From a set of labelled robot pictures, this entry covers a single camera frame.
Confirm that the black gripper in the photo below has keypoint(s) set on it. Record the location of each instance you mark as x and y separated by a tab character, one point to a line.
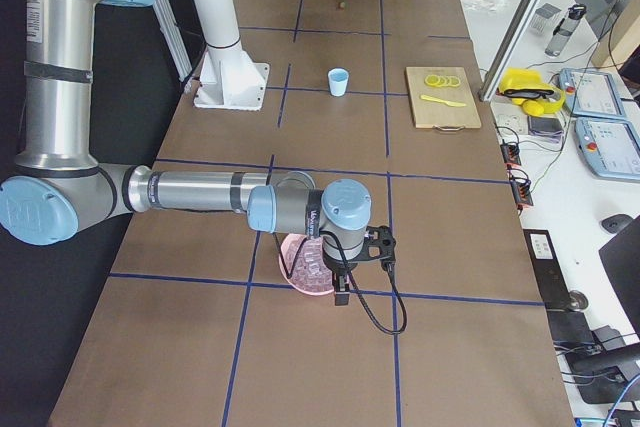
340	269

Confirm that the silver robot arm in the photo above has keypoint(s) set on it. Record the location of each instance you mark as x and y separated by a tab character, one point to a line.
134	101

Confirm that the clear ice cubes pile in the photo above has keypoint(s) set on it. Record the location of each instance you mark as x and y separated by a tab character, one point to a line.
310	267

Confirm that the light blue cup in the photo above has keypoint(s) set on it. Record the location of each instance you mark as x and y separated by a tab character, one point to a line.
338	79

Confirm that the pink bowl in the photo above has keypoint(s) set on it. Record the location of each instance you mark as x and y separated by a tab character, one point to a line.
300	267

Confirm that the wooden cutting board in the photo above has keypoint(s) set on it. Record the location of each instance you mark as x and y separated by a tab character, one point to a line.
429	115

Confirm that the yellow plastic knife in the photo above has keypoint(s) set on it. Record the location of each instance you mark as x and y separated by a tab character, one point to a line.
448	103

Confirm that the yellow cloth bag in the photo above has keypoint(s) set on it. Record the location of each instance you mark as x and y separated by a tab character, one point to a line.
526	88

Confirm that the black monitor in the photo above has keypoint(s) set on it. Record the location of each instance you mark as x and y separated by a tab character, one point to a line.
620	260

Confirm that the black computer mouse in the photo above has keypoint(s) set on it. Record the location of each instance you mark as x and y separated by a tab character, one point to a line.
616	223

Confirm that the blue teach pendant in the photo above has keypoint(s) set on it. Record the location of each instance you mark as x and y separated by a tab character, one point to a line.
609	147
591	93

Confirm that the clear water bottle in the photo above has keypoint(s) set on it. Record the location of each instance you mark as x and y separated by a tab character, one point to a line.
565	29

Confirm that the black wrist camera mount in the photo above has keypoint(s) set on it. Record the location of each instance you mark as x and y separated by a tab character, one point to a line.
379	244

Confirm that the white camera pole base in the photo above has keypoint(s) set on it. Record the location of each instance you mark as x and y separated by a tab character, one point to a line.
229	78

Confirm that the aluminium frame post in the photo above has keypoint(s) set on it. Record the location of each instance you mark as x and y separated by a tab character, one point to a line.
515	31

